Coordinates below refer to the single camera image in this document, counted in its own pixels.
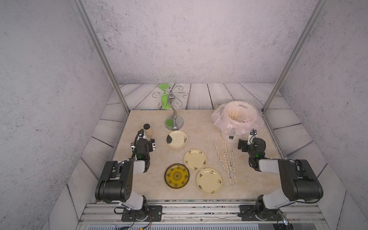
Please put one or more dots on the disposable chopsticks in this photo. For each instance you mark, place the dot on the disposable chopsticks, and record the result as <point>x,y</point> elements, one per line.
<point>219,157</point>

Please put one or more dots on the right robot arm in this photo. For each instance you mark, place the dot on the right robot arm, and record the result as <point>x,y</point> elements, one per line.
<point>298,180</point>

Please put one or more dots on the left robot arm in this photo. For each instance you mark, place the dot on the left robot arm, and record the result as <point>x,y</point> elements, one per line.
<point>115,184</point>

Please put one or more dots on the wrapped chopsticks on table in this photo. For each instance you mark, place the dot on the wrapped chopsticks on table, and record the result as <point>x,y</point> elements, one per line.
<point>234,167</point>
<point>229,160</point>
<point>227,163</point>

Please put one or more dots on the silver metal hook stand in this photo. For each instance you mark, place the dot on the silver metal hook stand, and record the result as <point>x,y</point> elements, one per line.
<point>174,122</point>

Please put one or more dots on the green plastic spoon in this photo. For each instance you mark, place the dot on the green plastic spoon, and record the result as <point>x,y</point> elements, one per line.
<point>164,104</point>

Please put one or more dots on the cream plate with black spot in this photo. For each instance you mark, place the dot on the cream plate with black spot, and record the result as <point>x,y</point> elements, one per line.
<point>177,139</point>

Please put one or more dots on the small bottle with black cap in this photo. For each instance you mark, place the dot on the small bottle with black cap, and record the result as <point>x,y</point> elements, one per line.
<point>148,131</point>

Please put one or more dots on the cream floral plate middle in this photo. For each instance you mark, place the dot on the cream floral plate middle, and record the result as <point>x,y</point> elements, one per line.
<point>195,160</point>

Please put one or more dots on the cream floral plate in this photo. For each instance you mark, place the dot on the cream floral plate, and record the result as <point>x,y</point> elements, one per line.
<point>209,181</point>
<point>195,160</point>

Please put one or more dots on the white bucket with pink bag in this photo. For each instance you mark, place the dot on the white bucket with pink bag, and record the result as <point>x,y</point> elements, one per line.
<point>236,120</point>

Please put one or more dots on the yellow patterned plate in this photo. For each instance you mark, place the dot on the yellow patterned plate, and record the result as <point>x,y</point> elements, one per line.
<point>176,176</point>

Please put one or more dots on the cream floral plate front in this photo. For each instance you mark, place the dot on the cream floral plate front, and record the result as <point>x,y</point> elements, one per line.
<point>209,181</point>

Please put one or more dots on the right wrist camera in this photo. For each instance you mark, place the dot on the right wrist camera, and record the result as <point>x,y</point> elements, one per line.
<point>252,136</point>

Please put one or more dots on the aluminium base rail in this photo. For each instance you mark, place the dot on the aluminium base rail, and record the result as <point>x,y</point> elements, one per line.
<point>206,212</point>

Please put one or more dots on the left aluminium frame post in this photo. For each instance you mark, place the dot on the left aluminium frame post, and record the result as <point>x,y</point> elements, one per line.
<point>81,11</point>

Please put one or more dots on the aluminium frame post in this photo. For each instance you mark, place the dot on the aluminium frame post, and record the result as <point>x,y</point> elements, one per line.
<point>307,30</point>
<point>81,11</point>

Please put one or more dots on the right aluminium frame post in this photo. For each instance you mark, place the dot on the right aluminium frame post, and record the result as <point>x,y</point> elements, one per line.
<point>307,30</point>

